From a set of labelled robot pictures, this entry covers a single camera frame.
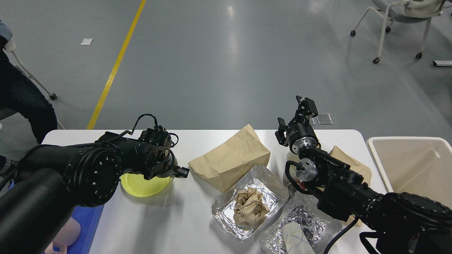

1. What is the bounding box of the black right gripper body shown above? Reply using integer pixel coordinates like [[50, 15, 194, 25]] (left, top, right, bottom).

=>
[[286, 122, 320, 155]]

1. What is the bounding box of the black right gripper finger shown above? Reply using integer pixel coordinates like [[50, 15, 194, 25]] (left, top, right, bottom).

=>
[[275, 117, 290, 147], [295, 95, 318, 125]]

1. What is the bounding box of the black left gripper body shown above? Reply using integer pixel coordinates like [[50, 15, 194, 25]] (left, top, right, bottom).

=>
[[157, 150, 179, 178]]

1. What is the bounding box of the yellow plastic plate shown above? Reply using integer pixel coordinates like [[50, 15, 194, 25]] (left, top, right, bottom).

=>
[[120, 173, 173, 198]]

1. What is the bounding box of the pink mug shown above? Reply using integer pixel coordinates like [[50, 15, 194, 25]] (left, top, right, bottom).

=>
[[44, 217, 81, 254]]

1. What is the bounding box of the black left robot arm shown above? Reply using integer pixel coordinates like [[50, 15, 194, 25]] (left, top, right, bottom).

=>
[[0, 117, 189, 254]]

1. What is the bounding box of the white cup behind arm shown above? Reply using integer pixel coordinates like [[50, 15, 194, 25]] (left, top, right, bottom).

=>
[[283, 151, 303, 187]]

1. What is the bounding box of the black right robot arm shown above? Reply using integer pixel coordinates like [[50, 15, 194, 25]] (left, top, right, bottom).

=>
[[275, 96, 452, 254]]

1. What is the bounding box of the large brown paper bag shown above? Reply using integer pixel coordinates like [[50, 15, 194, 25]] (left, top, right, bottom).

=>
[[188, 124, 270, 193]]

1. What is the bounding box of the small brown paper bag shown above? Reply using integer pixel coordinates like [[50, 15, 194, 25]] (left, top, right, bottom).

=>
[[329, 145, 373, 227]]

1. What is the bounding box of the foil tray with paper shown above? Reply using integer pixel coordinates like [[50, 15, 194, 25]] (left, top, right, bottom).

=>
[[212, 165, 289, 241]]

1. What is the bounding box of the crumpled brown paper ball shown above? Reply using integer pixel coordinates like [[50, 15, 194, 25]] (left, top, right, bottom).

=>
[[233, 187, 270, 226]]

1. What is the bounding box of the foil tray with cup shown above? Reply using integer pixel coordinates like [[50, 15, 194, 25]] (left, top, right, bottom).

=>
[[259, 192, 343, 254]]

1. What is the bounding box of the blue plastic tray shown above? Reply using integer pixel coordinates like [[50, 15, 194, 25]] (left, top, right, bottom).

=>
[[0, 179, 103, 254]]

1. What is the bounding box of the white paper cup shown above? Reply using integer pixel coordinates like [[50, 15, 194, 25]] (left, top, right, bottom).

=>
[[281, 222, 315, 254]]

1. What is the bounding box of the beige plastic bin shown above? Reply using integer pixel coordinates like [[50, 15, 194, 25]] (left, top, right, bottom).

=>
[[367, 137, 452, 207]]

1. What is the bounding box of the grey bar on floor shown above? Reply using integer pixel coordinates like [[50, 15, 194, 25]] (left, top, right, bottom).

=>
[[433, 60, 452, 67]]

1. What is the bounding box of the white wheeled chair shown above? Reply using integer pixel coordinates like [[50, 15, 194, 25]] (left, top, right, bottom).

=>
[[350, 0, 445, 64]]

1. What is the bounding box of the seated person in dark clothes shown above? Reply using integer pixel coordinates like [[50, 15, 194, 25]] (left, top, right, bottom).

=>
[[0, 20, 58, 177]]

